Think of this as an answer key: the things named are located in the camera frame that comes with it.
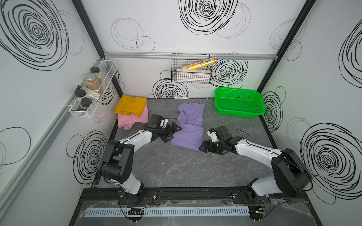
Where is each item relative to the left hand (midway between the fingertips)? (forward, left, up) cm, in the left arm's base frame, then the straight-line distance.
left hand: (177, 132), depth 88 cm
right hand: (-9, -17, -4) cm, 20 cm away
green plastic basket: (+36, -51, -8) cm, 63 cm away
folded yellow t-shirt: (+21, +37, +1) cm, 43 cm away
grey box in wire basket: (+26, -9, +24) cm, 37 cm away
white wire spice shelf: (+36, +50, +21) cm, 65 cm away
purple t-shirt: (+15, -8, -6) cm, 18 cm away
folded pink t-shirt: (+11, +36, -6) cm, 39 cm away
